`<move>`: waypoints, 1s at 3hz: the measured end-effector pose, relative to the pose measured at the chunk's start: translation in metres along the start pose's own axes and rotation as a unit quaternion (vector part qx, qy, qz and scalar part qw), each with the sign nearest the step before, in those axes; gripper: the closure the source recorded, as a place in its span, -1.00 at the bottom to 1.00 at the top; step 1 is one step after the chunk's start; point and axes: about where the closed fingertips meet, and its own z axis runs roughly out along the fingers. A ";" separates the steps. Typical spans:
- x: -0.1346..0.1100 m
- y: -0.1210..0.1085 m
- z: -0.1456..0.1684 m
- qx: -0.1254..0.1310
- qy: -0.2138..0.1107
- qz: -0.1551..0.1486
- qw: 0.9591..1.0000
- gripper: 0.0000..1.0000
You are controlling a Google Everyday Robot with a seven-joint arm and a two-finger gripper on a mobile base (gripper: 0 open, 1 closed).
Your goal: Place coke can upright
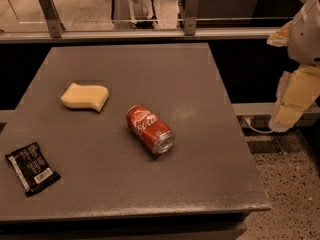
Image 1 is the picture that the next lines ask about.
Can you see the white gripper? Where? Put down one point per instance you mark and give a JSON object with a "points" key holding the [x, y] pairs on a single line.
{"points": [[305, 39]]}

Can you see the black snack bar wrapper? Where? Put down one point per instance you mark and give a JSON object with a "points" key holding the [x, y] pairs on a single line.
{"points": [[32, 169]]}

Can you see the left metal railing bracket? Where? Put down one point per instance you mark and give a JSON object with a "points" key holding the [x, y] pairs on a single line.
{"points": [[54, 24]]}

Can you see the glass railing panel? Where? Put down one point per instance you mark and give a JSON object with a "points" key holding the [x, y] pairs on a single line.
{"points": [[105, 15]]}

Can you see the yellow sponge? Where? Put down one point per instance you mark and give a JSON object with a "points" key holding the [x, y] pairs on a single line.
{"points": [[85, 97]]}

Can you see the right metal railing bracket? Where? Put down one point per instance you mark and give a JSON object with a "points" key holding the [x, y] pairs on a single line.
{"points": [[190, 20]]}

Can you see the metal railing bracket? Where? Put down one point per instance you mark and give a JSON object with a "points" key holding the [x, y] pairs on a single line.
{"points": [[190, 20], [54, 24]]}

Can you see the red coke can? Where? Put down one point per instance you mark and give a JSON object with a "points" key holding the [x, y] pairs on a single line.
{"points": [[154, 133]]}

